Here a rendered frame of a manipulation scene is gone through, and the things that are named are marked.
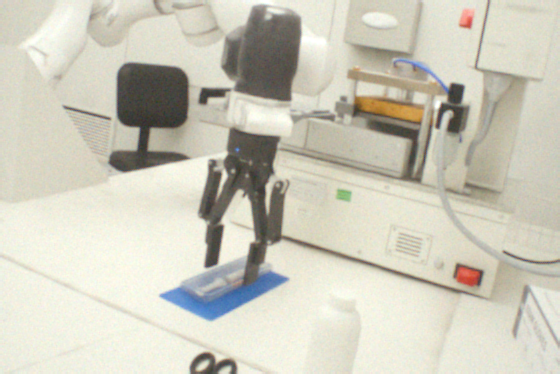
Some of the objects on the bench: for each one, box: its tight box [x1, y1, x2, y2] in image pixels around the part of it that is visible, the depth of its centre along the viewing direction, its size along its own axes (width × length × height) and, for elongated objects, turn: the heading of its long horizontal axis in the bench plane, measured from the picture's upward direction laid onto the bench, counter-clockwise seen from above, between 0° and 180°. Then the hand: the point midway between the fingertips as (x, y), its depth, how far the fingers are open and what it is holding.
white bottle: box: [303, 288, 362, 374], centre depth 58 cm, size 5×5×14 cm
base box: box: [229, 153, 512, 298], centre depth 120 cm, size 54×38×17 cm
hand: (232, 257), depth 88 cm, fingers open, 7 cm apart
